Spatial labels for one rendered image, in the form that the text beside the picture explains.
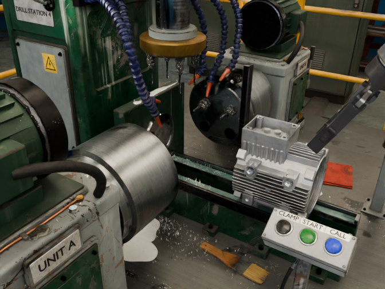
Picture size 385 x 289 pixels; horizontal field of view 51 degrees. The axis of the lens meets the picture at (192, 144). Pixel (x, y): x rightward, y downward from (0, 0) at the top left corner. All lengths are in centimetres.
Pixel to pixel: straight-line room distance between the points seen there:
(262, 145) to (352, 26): 318
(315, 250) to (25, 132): 56
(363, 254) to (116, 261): 70
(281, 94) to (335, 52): 273
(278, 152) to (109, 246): 46
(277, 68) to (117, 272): 91
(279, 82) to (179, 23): 54
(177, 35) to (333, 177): 79
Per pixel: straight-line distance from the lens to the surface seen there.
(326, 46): 422
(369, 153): 177
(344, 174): 157
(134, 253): 116
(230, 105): 134
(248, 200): 108
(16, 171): 64
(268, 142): 102
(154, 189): 93
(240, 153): 105
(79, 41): 113
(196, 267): 112
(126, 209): 88
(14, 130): 68
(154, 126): 124
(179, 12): 108
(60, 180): 80
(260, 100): 137
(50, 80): 124
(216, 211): 119
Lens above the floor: 160
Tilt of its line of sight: 29 degrees down
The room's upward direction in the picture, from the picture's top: 1 degrees clockwise
